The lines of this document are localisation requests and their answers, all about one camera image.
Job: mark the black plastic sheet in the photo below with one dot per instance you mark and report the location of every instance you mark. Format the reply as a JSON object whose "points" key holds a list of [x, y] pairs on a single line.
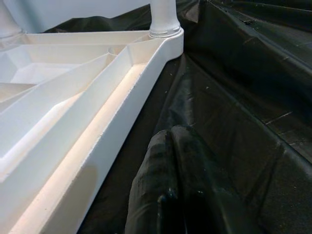
{"points": [[243, 85]]}

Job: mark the white plastic table top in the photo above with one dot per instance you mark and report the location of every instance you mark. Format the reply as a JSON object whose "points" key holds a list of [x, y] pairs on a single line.
{"points": [[73, 109]]}

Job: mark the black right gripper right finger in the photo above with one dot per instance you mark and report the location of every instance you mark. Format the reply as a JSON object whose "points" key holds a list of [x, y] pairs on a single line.
{"points": [[202, 190]]}

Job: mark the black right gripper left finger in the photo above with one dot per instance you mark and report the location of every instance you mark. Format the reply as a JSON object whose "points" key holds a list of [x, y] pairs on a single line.
{"points": [[153, 182]]}

